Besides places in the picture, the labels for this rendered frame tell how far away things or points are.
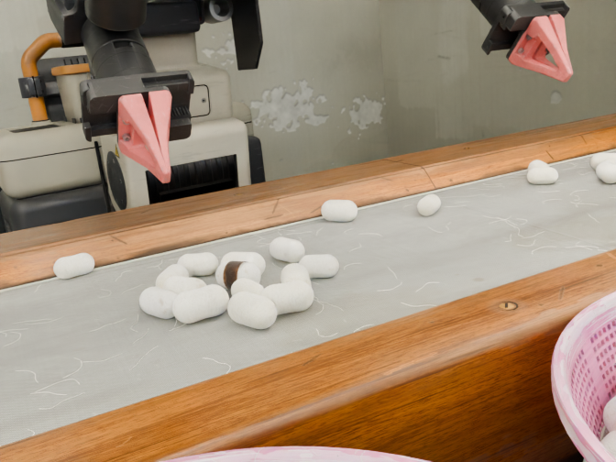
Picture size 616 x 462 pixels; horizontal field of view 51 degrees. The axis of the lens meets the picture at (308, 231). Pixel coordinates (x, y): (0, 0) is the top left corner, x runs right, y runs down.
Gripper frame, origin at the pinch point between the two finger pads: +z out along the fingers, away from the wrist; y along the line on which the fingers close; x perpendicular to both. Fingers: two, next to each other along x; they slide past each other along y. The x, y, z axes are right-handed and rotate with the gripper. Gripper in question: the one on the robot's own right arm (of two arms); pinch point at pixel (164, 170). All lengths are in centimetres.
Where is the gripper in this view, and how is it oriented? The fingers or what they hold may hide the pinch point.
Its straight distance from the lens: 57.9
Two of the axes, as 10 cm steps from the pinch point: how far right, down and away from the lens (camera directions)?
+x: -2.2, 6.0, 7.7
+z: 4.0, 7.7, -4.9
